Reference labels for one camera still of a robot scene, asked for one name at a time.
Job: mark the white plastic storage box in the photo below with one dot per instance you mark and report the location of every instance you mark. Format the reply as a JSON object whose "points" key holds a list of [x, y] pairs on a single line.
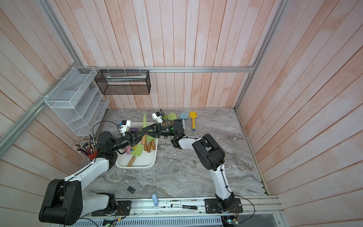
{"points": [[145, 160]]}

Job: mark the small black square piece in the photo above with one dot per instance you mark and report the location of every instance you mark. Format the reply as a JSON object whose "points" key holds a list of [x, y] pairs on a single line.
{"points": [[131, 189]]}

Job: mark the black marker pen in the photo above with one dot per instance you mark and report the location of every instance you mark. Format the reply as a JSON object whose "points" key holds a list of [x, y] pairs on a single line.
{"points": [[180, 206]]}

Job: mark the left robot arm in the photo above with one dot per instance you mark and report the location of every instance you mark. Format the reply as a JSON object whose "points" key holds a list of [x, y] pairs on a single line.
{"points": [[64, 202]]}

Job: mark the red cup of pencils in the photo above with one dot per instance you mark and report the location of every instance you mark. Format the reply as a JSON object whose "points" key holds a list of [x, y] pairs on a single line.
{"points": [[88, 147]]}

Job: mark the light blue small cylinder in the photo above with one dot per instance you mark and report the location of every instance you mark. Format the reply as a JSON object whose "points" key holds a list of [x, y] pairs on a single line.
{"points": [[155, 200]]}

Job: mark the light blue shovel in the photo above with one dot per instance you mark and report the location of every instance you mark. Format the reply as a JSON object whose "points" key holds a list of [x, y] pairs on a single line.
{"points": [[183, 116]]}

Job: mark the olive green pointed shovel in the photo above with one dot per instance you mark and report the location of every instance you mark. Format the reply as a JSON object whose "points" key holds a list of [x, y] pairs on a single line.
{"points": [[172, 116]]}

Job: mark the light green shovel wooden handle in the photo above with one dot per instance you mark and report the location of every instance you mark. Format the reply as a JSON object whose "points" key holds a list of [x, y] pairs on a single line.
{"points": [[144, 138]]}

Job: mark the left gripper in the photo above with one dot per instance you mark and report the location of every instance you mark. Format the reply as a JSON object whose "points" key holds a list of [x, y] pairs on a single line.
{"points": [[131, 139]]}

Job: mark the black mesh wall basket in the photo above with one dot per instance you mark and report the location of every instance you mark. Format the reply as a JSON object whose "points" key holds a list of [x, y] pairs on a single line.
{"points": [[123, 82]]}

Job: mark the white wire mesh shelf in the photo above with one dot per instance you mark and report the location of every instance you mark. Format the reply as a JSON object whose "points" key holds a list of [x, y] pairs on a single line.
{"points": [[78, 105]]}

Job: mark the green spade wooden handle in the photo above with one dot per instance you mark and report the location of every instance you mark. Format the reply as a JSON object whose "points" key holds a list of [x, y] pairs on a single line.
{"points": [[135, 152]]}

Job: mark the light green shovel wide blade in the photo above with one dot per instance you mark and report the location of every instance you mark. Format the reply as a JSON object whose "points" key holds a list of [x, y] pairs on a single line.
{"points": [[150, 144]]}

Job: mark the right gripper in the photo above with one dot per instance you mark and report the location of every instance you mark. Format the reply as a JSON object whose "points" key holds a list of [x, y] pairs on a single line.
{"points": [[158, 130]]}

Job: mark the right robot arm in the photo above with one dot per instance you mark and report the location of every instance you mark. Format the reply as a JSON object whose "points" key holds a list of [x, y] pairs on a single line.
{"points": [[209, 152]]}

